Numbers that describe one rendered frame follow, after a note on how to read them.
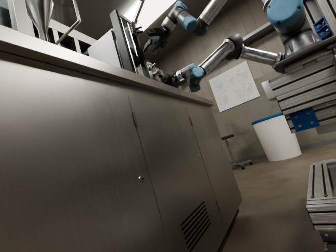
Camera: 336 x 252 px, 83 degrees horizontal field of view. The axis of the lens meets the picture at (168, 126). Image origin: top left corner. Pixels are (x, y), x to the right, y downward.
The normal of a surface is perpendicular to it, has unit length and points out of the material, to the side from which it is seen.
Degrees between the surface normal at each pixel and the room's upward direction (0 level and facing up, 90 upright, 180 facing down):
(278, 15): 98
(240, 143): 90
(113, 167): 90
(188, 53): 90
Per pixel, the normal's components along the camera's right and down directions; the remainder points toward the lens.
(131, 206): 0.81, -0.33
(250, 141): -0.61, 0.05
